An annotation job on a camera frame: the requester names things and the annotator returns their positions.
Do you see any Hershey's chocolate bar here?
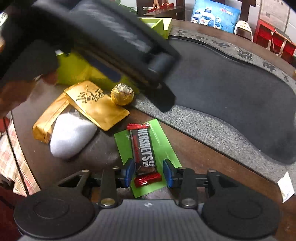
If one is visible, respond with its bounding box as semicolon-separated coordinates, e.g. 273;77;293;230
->
126;123;162;188

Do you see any gold tea pouch with calligraphy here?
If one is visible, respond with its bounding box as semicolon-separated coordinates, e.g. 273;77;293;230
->
64;81;130;131

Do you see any gold foil tea ball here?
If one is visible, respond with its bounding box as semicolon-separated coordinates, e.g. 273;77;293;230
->
110;83;134;106

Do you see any plain gold tea pouch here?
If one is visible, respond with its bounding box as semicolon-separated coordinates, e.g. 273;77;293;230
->
33;85;73;144

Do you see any green card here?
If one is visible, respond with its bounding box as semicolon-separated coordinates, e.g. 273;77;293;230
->
114;119;181;198

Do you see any green shoe box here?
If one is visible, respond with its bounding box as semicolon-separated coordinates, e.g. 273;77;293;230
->
56;18;172;94

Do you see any white grey sock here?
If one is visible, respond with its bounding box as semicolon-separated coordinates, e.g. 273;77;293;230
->
49;110;119;169

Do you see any dark stone tea tray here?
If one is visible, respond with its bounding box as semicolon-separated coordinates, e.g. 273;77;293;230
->
134;27;295;183

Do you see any red gift bag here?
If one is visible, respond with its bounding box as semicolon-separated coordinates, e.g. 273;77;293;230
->
253;19;295;63

